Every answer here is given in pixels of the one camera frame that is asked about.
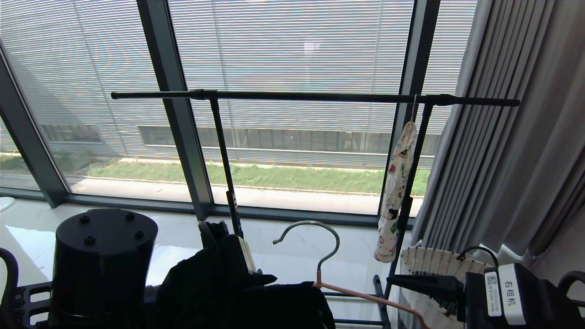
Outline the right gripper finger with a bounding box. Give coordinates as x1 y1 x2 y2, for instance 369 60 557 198
388 273 460 300

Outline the cream printed garment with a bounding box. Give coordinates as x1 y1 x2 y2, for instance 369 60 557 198
374 121 417 263

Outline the black garment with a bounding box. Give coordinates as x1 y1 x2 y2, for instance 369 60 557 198
155 222 336 329

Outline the white laundry basket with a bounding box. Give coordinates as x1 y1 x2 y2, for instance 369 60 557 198
399 246 501 329

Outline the black clothes rack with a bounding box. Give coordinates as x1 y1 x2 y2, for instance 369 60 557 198
111 89 521 329

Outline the brown curtain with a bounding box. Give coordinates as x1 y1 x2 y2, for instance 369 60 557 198
411 0 585 275

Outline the window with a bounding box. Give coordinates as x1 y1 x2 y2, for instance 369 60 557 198
0 0 478 229

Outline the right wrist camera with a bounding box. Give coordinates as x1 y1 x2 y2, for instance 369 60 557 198
464 263 585 329

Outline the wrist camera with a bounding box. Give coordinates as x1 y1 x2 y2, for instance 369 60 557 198
464 263 585 329
226 234 257 275

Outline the black cable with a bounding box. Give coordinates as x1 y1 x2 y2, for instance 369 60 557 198
557 271 585 308
0 247 20 329

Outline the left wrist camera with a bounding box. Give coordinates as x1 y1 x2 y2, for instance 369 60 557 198
226 234 257 275

